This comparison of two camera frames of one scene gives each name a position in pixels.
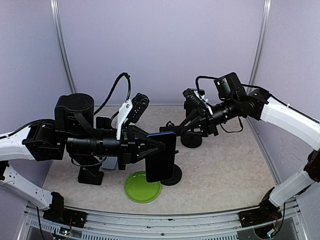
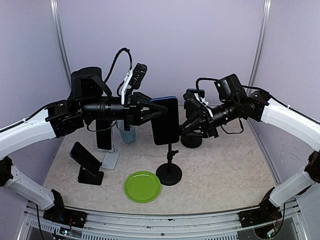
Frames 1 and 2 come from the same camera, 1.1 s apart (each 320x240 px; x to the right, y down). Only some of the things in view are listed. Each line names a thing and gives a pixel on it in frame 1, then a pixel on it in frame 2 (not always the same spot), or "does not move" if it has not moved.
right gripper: [207, 123] does not move
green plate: [138, 189] does not move
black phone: [160, 167] → [166, 126]
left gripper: [131, 138] → [133, 109]
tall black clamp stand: [170, 127] → [169, 174]
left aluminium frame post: [60, 34] does not move
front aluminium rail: [119, 226] does not move
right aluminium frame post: [266, 14] does not move
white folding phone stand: [109, 163] does not move
